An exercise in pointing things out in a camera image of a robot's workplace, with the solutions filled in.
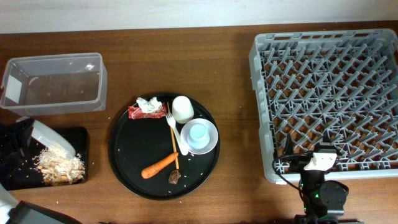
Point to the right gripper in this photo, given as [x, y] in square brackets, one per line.
[297, 163]

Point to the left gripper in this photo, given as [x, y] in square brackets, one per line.
[19, 138]

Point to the white dinner plate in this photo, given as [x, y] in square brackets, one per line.
[48, 137]

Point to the rice and food scraps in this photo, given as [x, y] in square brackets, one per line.
[56, 169]

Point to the red snack wrapper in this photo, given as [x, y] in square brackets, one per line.
[137, 113]

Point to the brown food chunk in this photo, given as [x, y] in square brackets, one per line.
[174, 177]

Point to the orange carrot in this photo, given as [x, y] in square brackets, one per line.
[154, 169]

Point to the white tissue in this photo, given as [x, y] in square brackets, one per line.
[150, 106]

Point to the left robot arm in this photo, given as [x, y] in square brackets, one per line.
[14, 212]

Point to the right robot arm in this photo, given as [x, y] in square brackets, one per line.
[323, 200]

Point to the grey dishwasher rack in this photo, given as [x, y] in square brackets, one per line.
[343, 81]

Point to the black rectangular tray bin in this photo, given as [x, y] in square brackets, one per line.
[28, 176]

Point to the clear plastic bin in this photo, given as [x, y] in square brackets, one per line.
[54, 84]

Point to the white small bowl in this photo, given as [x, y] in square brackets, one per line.
[212, 131]

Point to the light blue cup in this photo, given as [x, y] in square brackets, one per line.
[198, 136]

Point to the white cup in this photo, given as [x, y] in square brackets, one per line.
[182, 109]

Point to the wooden chopstick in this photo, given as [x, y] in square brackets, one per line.
[173, 140]

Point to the white plastic fork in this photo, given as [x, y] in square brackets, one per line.
[172, 123]

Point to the round black serving tray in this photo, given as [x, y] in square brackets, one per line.
[138, 143]

